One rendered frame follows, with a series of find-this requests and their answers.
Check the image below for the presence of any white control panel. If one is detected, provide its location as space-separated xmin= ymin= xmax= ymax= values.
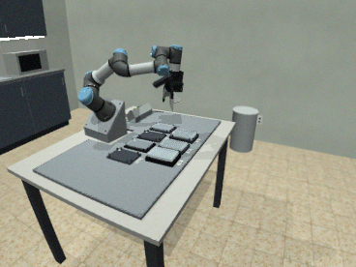
xmin=126 ymin=104 xmax=153 ymax=123

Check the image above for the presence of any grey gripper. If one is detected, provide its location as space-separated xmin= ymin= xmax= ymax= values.
xmin=163 ymin=71 xmax=184 ymax=111

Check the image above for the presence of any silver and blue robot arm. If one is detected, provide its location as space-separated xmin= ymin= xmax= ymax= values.
xmin=78 ymin=44 xmax=183 ymax=122

